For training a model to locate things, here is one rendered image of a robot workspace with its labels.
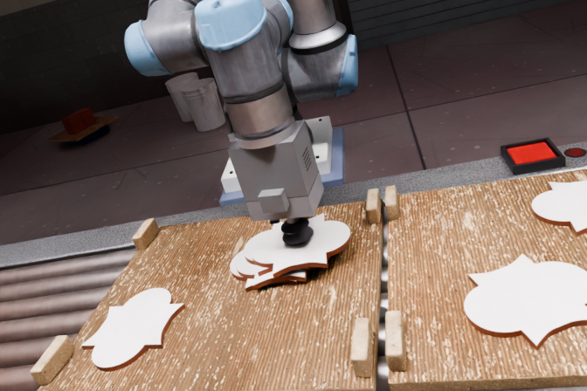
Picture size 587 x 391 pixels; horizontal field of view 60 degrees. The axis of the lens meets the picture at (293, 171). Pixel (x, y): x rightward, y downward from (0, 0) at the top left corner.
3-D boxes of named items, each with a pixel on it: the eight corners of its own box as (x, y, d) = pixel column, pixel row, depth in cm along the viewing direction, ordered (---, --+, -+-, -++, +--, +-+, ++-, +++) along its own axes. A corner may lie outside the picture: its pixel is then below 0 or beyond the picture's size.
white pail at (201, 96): (191, 135, 422) (176, 94, 406) (198, 122, 448) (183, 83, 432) (225, 127, 417) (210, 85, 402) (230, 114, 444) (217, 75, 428)
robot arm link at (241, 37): (267, -21, 57) (248, -7, 50) (292, 72, 62) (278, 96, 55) (204, -4, 59) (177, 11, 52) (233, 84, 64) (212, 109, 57)
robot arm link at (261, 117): (274, 98, 55) (208, 109, 57) (285, 136, 57) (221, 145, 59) (292, 75, 61) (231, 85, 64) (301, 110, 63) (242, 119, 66)
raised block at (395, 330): (388, 328, 55) (383, 309, 54) (405, 326, 55) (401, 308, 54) (389, 373, 50) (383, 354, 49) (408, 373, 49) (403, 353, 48)
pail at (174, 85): (215, 112, 462) (202, 73, 446) (186, 125, 450) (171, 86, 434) (203, 107, 487) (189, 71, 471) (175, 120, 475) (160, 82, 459)
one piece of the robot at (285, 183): (203, 133, 56) (245, 250, 63) (277, 122, 53) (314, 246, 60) (233, 100, 65) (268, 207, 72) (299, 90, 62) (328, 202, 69)
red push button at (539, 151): (507, 155, 85) (507, 147, 84) (545, 148, 83) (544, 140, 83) (517, 172, 79) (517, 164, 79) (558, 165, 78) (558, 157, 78)
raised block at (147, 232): (151, 230, 89) (145, 217, 88) (161, 229, 89) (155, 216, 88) (136, 251, 84) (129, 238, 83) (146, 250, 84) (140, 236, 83)
